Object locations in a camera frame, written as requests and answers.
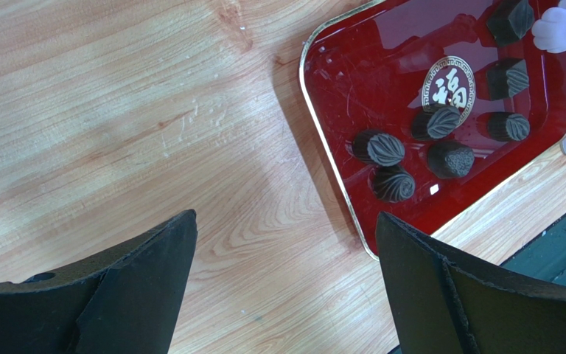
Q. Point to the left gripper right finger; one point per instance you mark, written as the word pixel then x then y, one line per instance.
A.
pixel 444 300

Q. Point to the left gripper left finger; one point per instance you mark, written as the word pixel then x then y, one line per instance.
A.
pixel 124 299

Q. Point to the dark chocolate piece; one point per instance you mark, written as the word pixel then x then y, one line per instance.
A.
pixel 379 148
pixel 437 123
pixel 393 184
pixel 510 21
pixel 508 127
pixel 450 159
pixel 507 78

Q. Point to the red lacquer tray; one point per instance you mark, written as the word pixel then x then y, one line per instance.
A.
pixel 425 107

